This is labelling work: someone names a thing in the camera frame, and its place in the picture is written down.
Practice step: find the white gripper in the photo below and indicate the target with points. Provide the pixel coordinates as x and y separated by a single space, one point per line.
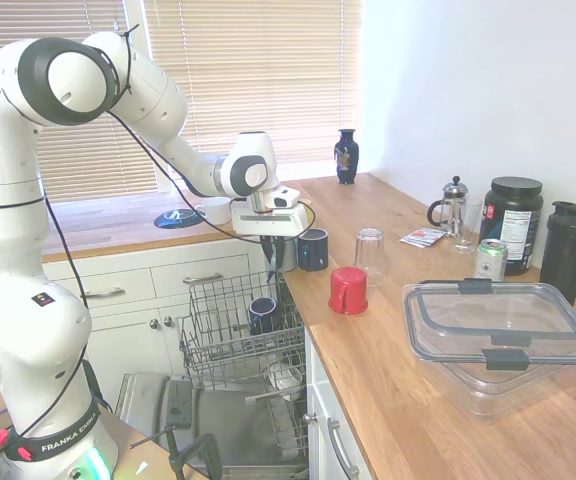
273 222

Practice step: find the grey mug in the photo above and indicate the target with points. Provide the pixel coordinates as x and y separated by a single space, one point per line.
290 255

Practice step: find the navy mug with white mark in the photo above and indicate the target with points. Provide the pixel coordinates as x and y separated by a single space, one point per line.
313 250

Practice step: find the navy mug with light rim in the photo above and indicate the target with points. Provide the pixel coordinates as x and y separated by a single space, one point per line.
262 315

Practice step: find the red mug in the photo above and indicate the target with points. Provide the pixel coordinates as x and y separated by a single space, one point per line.
350 292

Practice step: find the steel dishwasher door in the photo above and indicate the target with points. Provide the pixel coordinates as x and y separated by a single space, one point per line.
228 425

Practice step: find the white teacup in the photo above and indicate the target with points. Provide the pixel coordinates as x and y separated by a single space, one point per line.
218 211

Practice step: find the clear plastic tumbler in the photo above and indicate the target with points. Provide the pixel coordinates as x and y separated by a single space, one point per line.
369 257

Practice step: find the blue round plate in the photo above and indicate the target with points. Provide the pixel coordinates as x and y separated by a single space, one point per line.
173 218

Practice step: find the dark blue painted vase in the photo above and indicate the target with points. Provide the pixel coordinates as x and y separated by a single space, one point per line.
346 160

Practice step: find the round metal cabinet knob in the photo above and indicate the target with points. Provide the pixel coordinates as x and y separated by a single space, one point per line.
154 323
168 321
310 417

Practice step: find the white bowl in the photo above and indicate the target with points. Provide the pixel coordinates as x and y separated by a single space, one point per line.
285 377

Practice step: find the red white paper packets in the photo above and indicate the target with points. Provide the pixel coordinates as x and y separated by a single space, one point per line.
423 237

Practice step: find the beige slatted window blind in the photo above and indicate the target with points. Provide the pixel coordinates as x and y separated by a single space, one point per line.
268 75
93 160

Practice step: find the glass french press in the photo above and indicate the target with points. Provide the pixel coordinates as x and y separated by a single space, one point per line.
453 210

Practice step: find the tall clear drinking glass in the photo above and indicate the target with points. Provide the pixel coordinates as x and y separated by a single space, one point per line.
470 235

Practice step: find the silver green drink can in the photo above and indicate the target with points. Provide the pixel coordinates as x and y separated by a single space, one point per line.
490 260

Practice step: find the clear lid with black clips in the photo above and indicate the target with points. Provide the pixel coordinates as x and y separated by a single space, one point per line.
498 310

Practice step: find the black protein powder tub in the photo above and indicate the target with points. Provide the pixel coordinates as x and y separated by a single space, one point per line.
515 225

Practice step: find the clear plastic food container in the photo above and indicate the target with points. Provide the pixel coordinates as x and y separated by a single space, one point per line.
498 387

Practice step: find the black shaker bottle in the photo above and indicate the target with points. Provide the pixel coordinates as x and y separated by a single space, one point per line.
568 255

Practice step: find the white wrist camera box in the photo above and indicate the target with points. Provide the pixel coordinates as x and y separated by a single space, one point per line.
284 197

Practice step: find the black camera clamp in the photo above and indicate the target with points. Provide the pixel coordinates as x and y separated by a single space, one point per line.
208 452

